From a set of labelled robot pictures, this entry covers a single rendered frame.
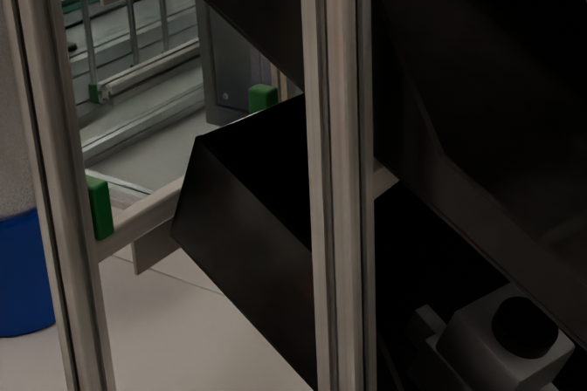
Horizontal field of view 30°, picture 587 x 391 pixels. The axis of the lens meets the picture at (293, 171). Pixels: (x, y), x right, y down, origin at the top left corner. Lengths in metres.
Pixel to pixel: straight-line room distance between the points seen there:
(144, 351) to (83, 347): 0.70
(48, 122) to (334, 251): 0.16
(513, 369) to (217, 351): 0.79
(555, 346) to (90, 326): 0.24
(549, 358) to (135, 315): 0.88
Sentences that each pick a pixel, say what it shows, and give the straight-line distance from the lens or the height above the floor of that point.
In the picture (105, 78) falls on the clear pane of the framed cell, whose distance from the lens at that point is 1.55.
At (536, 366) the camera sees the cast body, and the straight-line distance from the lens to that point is 0.52.
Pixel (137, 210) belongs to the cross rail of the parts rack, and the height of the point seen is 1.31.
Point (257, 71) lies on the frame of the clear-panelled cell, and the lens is 1.34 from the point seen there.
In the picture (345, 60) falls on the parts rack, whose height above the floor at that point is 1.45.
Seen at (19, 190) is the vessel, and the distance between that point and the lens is 1.28.
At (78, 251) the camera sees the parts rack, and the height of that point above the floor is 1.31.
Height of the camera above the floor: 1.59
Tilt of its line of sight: 26 degrees down
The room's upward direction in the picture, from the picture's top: 3 degrees counter-clockwise
